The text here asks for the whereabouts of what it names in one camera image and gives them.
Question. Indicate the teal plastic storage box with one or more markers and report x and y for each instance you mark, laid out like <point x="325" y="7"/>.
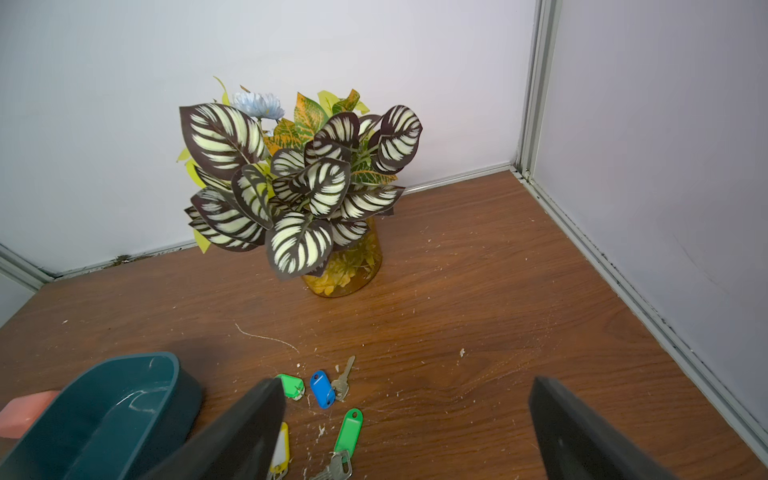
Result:
<point x="117" y="420"/>

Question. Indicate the pink plastic scoop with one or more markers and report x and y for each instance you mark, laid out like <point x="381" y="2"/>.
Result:
<point x="20" y="413"/>

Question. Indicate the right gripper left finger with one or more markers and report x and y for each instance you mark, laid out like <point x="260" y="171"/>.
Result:
<point x="238" y="445"/>

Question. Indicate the green tag key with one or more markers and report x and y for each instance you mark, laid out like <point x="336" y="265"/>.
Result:
<point x="293" y="387"/>
<point x="340" y="465"/>

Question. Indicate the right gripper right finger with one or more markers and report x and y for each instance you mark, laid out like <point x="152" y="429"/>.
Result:
<point x="575" y="442"/>

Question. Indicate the artificial potted plant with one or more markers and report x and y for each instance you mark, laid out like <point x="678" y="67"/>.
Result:
<point x="306" y="187"/>

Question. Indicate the yellow white tag key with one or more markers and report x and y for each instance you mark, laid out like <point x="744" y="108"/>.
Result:
<point x="281" y="455"/>

